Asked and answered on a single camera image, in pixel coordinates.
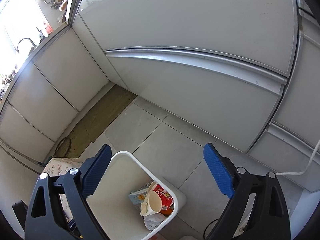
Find kitchen faucet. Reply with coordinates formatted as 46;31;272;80
16;37;37;54

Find white kitchen cabinets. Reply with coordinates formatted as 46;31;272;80
1;0;319;192

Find white plastic trash bin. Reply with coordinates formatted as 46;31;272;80
87;151;187;239

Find dark ring on floor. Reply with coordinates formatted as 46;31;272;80
54;138;72;158

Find floral tablecloth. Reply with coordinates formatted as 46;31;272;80
42;158;83;222

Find brown floor mat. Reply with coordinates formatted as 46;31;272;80
53;85;137;158

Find red instant noodle cup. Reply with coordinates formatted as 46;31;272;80
153;184;174;216

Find crushed floral paper cup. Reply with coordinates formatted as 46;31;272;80
140;181;162;217

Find light blue carton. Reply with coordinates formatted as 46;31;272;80
128;180;153;205

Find black cable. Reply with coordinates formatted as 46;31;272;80
203;218;220;240

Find white power cable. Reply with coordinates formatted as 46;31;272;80
276;138;320;176

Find white paper wad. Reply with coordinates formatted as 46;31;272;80
144;213;166;231

